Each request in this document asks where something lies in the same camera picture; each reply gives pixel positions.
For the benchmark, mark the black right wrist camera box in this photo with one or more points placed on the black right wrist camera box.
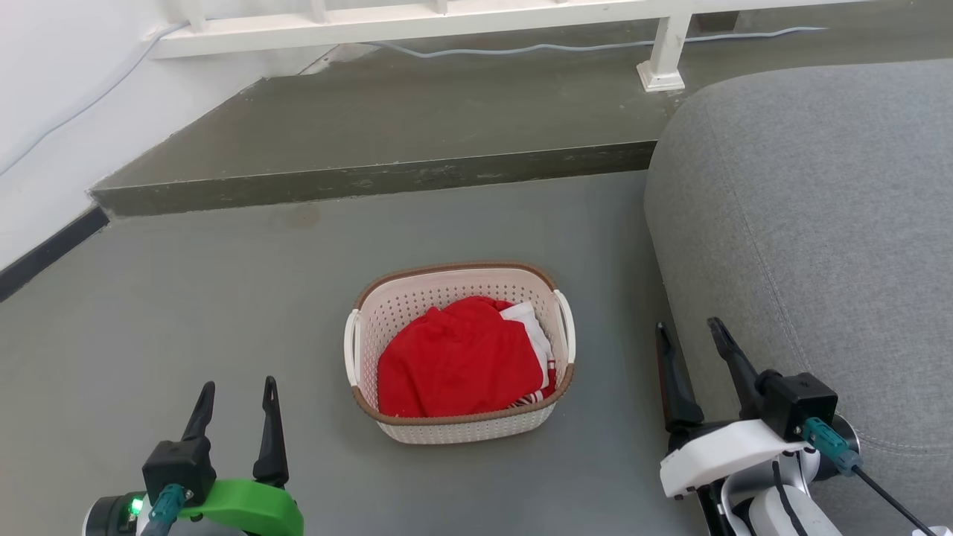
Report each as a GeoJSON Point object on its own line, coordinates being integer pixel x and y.
{"type": "Point", "coordinates": [797, 398]}

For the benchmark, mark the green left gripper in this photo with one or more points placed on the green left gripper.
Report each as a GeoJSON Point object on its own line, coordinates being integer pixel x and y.
{"type": "Point", "coordinates": [253, 506]}

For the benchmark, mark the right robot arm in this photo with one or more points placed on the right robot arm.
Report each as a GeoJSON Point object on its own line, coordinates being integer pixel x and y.
{"type": "Point", "coordinates": [774, 514]}

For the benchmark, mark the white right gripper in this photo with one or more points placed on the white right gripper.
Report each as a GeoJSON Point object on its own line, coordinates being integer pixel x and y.
{"type": "Point", "coordinates": [722, 450]}

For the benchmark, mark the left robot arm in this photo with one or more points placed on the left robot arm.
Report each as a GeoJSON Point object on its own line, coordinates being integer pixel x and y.
{"type": "Point", "coordinates": [112, 517]}

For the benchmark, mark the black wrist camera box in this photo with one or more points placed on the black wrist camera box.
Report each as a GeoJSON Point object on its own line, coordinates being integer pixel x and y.
{"type": "Point", "coordinates": [797, 398]}
{"type": "Point", "coordinates": [179, 465]}

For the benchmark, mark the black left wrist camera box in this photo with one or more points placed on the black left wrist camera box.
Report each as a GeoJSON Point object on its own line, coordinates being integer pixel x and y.
{"type": "Point", "coordinates": [179, 465]}

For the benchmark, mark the white wooden railing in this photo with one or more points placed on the white wooden railing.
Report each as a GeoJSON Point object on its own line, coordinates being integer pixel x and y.
{"type": "Point", "coordinates": [417, 28]}

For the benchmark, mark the cream perforated laundry basket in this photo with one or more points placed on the cream perforated laundry basket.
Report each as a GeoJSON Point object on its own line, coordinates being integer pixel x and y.
{"type": "Point", "coordinates": [461, 430]}

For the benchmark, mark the black wall baseboard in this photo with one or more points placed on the black wall baseboard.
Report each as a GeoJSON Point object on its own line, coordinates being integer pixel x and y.
{"type": "Point", "coordinates": [48, 253]}

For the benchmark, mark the white garment red stripes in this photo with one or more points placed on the white garment red stripes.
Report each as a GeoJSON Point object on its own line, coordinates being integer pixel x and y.
{"type": "Point", "coordinates": [530, 327]}

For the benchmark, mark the grey fabric sofa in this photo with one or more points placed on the grey fabric sofa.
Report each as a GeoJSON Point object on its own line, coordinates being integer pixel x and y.
{"type": "Point", "coordinates": [804, 208]}

